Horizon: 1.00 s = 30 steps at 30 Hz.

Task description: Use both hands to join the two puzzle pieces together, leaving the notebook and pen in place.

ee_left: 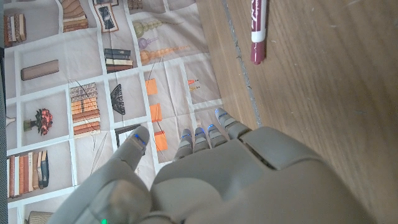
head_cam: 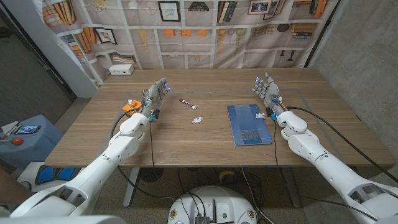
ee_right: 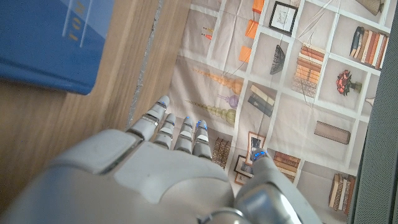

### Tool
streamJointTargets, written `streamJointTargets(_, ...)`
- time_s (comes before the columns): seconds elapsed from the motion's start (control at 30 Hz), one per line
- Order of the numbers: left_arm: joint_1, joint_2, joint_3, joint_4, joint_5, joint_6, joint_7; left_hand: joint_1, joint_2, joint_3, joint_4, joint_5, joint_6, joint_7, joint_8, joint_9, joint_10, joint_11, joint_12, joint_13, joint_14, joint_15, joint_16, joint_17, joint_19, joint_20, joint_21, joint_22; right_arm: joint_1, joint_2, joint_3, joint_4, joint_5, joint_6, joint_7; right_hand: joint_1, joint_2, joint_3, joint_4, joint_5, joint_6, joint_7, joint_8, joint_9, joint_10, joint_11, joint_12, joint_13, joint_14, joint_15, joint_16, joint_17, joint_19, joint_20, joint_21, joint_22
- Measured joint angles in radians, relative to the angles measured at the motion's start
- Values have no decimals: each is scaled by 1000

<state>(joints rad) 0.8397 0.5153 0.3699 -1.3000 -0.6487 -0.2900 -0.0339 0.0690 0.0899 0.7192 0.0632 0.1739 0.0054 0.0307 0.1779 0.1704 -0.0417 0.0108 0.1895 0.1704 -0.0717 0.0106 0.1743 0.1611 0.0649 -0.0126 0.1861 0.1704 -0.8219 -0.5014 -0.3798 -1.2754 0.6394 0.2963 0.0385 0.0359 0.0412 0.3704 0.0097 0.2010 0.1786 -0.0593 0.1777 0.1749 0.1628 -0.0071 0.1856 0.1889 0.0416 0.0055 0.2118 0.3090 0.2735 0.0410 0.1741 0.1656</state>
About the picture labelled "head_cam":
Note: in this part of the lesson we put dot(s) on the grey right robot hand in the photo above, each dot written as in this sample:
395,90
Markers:
270,93

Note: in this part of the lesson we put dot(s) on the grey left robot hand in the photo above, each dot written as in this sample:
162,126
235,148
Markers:
152,96

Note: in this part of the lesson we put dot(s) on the white puzzle piece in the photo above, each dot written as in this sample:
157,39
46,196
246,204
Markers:
260,115
197,120

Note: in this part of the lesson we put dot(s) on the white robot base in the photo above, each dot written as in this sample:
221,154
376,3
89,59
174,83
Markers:
224,202

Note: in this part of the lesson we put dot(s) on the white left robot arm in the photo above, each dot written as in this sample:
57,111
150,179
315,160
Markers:
102,168

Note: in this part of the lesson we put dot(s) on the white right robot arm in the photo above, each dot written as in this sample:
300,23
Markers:
326,161

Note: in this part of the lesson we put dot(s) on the maroon and white marker pen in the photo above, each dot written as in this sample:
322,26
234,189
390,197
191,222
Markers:
187,103

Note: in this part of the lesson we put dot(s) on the blue notebook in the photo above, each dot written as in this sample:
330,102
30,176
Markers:
248,127

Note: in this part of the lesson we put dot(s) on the orange emergency stop box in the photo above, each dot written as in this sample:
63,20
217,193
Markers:
130,109

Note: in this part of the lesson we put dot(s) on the white power strip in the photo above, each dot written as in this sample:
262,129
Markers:
121,69

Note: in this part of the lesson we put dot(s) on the printed bookshelf backdrop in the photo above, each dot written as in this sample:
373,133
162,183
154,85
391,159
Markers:
186,43

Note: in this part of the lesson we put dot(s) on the black round fan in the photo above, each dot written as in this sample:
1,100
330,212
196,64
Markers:
150,175

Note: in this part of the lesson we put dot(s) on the black backdrop pole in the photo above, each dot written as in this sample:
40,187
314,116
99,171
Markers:
322,34

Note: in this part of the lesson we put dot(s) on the yellow curved object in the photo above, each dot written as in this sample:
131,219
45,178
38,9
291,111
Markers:
226,174

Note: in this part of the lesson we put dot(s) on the white table leg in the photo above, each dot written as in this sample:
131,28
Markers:
130,186

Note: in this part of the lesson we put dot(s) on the grey table leg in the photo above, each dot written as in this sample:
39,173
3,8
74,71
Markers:
292,189

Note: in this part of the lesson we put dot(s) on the blue-grey cabinet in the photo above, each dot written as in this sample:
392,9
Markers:
37,146

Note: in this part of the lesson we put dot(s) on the black smartphone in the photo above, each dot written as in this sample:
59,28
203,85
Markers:
28,129

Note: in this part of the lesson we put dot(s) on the red knob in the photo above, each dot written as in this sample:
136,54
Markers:
17,141

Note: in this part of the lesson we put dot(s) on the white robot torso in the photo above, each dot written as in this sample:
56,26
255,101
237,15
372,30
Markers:
62,221

